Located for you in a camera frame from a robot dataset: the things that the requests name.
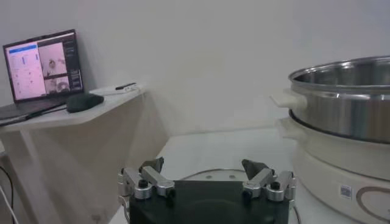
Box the round glass pot lid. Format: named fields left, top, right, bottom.
left=179, top=168, right=247, bottom=182

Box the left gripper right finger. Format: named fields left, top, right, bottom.
left=241, top=158, right=297, bottom=203

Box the black computer mouse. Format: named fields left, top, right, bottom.
left=66, top=92, right=105, bottom=114

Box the black and white phone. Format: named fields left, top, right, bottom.
left=115, top=82, right=138, bottom=91

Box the open black laptop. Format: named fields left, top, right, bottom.
left=0, top=29, right=85, bottom=122

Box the flat white box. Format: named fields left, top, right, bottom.
left=90, top=84, right=144, bottom=97

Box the white side desk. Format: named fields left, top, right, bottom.
left=0, top=85, right=170, bottom=224

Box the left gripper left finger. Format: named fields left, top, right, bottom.
left=117, top=156, right=177, bottom=201

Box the perforated steel steamer basket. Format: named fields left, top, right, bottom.
left=269, top=55, right=390, bottom=144

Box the thin black desk cable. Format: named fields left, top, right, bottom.
left=0, top=102, right=68, bottom=127

